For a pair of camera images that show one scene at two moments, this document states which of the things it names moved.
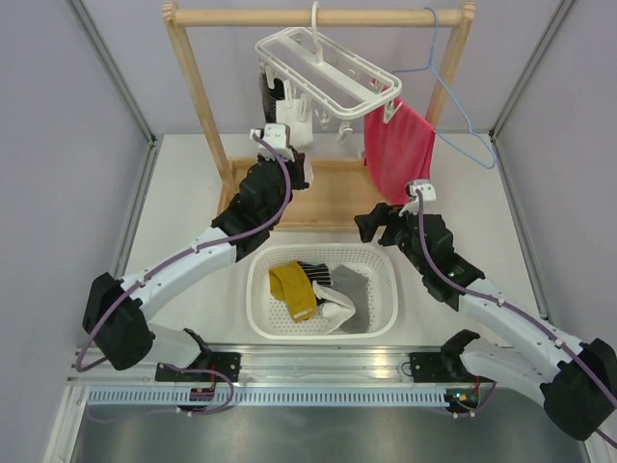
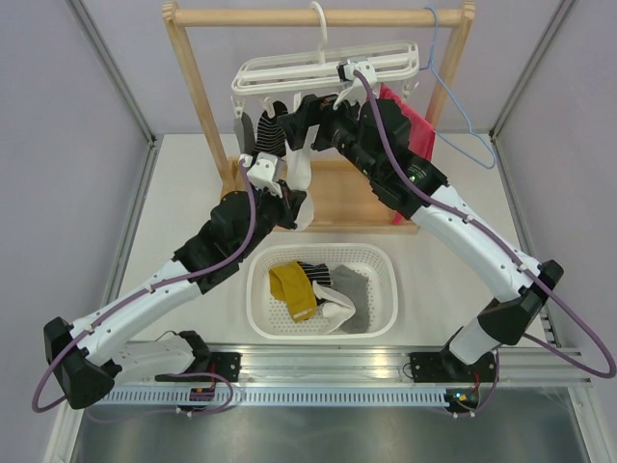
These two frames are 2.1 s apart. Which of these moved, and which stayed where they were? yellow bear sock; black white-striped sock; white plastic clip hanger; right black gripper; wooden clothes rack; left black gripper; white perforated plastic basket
Moved: right black gripper; left black gripper; white plastic clip hanger
Stayed: yellow bear sock; black white-striped sock; wooden clothes rack; white perforated plastic basket
